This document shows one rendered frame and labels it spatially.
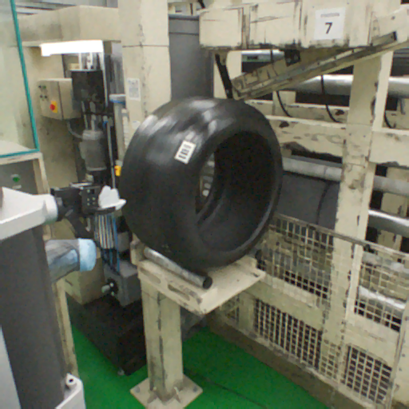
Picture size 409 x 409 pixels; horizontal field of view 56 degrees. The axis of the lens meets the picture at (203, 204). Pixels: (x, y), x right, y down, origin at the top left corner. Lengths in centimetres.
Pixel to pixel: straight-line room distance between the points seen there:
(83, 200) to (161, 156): 26
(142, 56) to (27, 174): 67
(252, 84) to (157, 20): 42
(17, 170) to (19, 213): 145
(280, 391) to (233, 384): 24
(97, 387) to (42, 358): 201
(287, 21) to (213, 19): 32
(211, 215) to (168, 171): 58
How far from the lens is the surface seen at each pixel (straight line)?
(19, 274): 26
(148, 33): 146
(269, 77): 154
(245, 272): 158
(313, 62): 144
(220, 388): 223
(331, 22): 126
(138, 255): 154
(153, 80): 147
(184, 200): 111
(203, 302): 135
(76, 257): 91
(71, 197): 103
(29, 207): 26
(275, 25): 137
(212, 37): 154
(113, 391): 227
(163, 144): 115
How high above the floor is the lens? 162
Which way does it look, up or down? 21 degrees down
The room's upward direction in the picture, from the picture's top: 1 degrees counter-clockwise
